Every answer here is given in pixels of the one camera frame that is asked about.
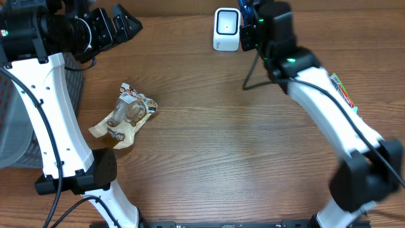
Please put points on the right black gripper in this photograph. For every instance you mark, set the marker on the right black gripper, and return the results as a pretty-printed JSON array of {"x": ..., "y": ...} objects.
[{"x": 246, "y": 40}]

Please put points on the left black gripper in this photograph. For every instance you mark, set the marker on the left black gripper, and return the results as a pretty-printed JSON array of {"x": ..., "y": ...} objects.
[{"x": 100, "y": 18}]

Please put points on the blue cookie packet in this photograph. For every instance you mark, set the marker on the blue cookie packet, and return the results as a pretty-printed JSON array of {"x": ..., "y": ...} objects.
[{"x": 245, "y": 7}]

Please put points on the green candy bag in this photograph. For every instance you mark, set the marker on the green candy bag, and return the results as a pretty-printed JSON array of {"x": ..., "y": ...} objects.
[{"x": 339, "y": 87}]

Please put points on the beige brown snack pouch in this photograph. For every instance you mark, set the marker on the beige brown snack pouch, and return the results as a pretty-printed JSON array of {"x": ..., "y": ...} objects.
[{"x": 132, "y": 110}]

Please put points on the mint green snack packet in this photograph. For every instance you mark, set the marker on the mint green snack packet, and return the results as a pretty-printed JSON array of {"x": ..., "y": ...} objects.
[{"x": 355, "y": 109}]

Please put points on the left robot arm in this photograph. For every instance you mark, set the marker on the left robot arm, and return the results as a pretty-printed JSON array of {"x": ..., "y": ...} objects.
[{"x": 35, "y": 36}]

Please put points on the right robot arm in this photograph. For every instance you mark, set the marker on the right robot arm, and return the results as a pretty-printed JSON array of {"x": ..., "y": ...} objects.
[{"x": 369, "y": 166}]

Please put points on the white barcode scanner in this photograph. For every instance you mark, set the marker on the white barcode scanner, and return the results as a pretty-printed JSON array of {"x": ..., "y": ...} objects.
[{"x": 226, "y": 32}]

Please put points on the grey plastic mesh basket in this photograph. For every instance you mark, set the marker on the grey plastic mesh basket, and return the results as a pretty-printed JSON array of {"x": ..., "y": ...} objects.
[{"x": 19, "y": 133}]

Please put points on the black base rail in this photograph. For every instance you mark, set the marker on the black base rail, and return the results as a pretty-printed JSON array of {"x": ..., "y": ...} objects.
[{"x": 282, "y": 224}]

